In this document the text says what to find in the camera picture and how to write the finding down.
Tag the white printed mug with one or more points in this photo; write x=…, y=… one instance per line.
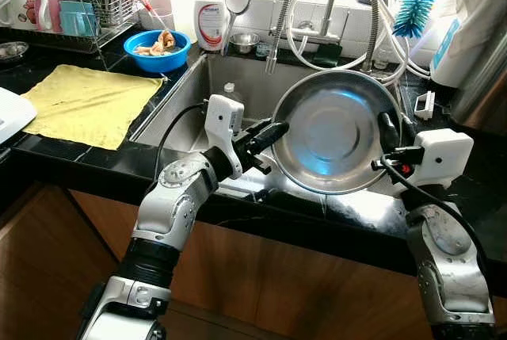
x=17, y=11

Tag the green scrub sponge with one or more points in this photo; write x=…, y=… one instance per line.
x=326, y=55

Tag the stainless steel cylindrical pot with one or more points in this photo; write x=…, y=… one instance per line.
x=483, y=86

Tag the small steel condiment bowl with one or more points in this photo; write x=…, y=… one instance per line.
x=244, y=41

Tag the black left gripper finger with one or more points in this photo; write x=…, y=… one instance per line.
x=273, y=134
x=255, y=128

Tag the stainless steel kitchen sink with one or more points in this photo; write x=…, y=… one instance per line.
x=253, y=86

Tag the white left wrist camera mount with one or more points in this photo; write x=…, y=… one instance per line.
x=224, y=118

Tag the yellow cloth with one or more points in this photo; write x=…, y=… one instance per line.
x=87, y=106

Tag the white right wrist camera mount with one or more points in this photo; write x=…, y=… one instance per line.
x=444, y=154

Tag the clear plastic bottle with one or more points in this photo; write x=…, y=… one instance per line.
x=230, y=89

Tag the white plastic board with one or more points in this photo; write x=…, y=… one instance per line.
x=12, y=114

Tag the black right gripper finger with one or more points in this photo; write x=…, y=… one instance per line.
x=388, y=130

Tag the teal plastic container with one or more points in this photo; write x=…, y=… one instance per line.
x=77, y=19

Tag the brown wooden cabinet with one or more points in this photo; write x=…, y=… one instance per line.
x=277, y=276

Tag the blue plastic bowl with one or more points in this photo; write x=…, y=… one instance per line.
x=156, y=60

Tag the pink mug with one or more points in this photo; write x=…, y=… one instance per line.
x=49, y=13

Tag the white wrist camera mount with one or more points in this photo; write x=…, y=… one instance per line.
x=224, y=118
x=444, y=154

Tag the steel pot lid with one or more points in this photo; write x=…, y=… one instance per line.
x=12, y=51

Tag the wide flat-rimmed steel basin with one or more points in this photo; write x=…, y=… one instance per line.
x=333, y=130

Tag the steel faucet column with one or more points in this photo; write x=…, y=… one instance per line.
x=327, y=11

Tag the white red pump soap bottle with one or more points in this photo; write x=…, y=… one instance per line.
x=210, y=27

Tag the tan food scraps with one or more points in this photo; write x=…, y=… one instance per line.
x=165, y=39

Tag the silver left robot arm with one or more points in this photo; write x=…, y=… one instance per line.
x=170, y=205

